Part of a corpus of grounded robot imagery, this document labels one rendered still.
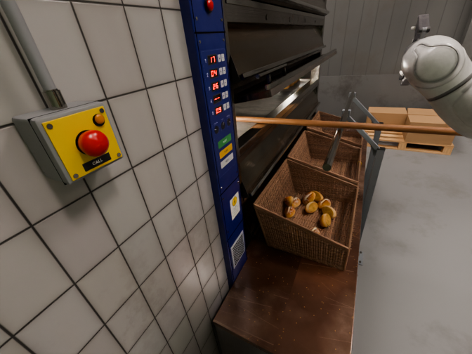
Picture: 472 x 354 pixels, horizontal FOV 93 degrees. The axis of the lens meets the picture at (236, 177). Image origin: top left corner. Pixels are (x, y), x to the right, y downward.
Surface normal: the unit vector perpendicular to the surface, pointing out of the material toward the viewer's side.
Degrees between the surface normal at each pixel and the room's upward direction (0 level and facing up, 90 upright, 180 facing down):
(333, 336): 0
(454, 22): 90
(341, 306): 0
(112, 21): 90
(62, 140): 90
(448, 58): 78
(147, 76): 90
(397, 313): 0
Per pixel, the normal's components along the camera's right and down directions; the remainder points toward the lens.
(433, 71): -0.54, 0.54
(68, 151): 0.88, 0.17
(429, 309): -0.09, -0.85
